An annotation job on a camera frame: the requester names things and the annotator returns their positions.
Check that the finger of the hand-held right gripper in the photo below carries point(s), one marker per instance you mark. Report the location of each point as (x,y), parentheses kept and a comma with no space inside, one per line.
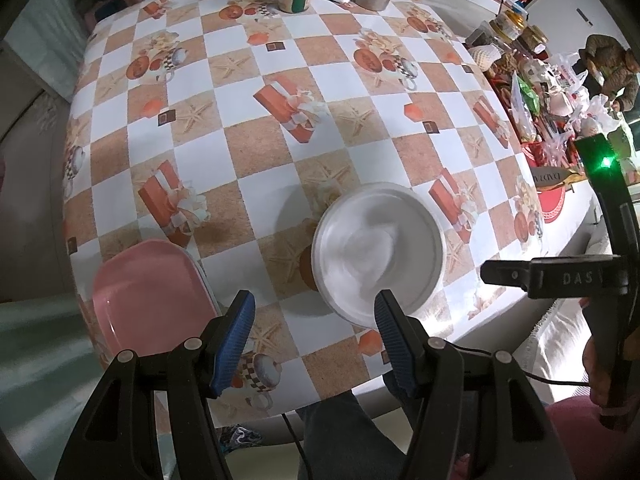
(505,272)

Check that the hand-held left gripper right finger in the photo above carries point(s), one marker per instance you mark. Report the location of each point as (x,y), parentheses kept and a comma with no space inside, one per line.
(395,347)

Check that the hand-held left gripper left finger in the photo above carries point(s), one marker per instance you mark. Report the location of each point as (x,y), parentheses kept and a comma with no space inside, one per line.
(232,345)

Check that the large white bowl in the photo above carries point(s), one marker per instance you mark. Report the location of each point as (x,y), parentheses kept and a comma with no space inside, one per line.
(380,255)

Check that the pink square plate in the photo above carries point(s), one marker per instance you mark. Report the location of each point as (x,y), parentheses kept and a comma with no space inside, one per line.
(150,295)

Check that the person's right hand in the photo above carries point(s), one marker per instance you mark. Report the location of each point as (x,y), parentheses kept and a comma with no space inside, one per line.
(600,360)

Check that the white sofa cushion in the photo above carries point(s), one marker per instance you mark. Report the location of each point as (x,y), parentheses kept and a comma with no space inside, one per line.
(555,340)

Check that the patterned dark cloth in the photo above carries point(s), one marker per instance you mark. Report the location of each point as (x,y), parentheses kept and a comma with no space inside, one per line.
(240,437)

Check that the person's blue jeans legs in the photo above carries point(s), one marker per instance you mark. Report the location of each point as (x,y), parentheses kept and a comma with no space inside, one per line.
(350,440)

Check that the pile of packaged snacks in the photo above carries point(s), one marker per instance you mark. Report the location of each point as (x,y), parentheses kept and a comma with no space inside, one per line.
(540,95)

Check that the pale green cushion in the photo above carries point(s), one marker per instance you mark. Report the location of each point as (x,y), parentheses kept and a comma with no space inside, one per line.
(45,45)

